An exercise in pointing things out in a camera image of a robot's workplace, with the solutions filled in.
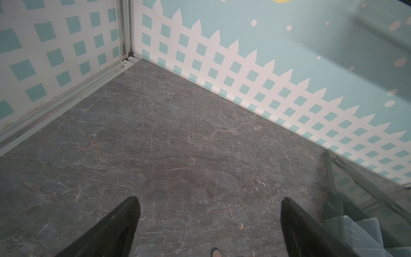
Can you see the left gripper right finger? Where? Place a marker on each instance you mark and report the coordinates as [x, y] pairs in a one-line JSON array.
[[305, 237]]

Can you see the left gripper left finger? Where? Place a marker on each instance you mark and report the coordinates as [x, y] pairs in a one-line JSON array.
[[112, 236]]

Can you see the green compartment organizer box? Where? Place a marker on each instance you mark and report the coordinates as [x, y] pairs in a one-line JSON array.
[[361, 216]]

